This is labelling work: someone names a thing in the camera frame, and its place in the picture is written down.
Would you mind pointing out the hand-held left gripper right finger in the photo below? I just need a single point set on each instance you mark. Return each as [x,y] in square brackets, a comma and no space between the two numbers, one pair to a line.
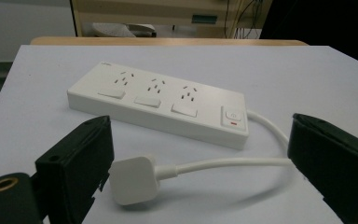
[332,161]

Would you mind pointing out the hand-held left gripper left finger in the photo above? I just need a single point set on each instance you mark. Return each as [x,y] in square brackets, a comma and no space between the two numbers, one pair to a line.
[74,161]

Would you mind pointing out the white power plug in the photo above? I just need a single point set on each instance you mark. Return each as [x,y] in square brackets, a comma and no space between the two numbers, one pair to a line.
[133,180]

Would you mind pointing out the white power strip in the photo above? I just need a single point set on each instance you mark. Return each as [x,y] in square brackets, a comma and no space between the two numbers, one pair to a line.
[167,105]

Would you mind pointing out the white round device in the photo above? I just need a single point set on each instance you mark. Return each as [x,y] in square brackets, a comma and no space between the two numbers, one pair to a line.
[118,30]

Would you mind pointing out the beige cabinet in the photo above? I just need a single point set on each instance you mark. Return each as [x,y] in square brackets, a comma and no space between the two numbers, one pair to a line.
[167,12]

